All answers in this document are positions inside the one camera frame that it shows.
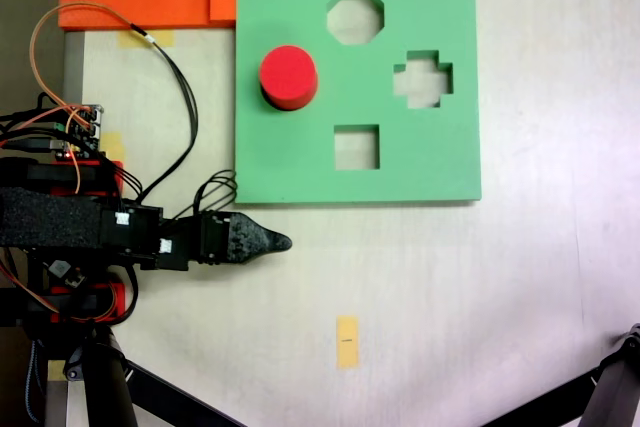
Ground yellow tape strip with mark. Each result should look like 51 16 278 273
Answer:
335 315 361 371

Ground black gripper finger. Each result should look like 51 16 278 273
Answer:
227 211 295 267

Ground black usb cable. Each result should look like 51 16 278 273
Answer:
0 135 61 153

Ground red cylinder block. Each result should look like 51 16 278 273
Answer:
258 44 320 113

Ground green shape sorter board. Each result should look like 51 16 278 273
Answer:
233 0 484 207

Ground black circuit board with inductor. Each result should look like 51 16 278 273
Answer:
42 256 88 293

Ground blue white braided cable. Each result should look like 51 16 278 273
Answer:
21 339 42 424

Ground circuit board with white connectors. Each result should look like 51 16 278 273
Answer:
52 103 107 162

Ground black tripod with smooth legs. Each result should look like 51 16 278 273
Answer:
22 321 251 427

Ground long black cable pair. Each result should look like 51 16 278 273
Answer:
133 38 202 202

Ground orange wire loop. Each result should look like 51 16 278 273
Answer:
29 1 154 121

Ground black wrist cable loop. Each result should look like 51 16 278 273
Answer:
191 169 239 221

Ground yellow masking tape piece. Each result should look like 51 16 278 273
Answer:
46 360 69 384
101 131 126 162
116 28 176 49

